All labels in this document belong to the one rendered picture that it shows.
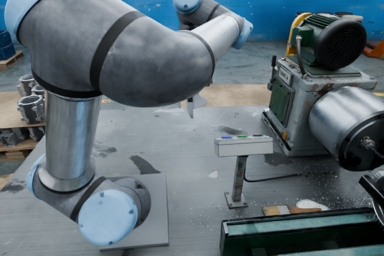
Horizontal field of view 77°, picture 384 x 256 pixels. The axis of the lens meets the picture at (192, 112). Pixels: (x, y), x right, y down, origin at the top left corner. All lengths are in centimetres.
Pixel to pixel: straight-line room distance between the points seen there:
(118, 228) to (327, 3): 659
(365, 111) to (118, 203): 74
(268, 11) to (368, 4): 235
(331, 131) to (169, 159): 64
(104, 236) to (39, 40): 42
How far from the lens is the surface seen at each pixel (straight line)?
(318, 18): 117
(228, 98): 302
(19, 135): 270
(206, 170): 103
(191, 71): 31
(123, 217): 59
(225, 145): 73
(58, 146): 49
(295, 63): 116
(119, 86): 28
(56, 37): 32
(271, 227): 76
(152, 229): 82
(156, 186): 80
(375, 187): 81
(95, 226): 61
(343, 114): 91
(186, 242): 84
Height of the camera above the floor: 152
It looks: 31 degrees down
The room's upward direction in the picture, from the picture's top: straight up
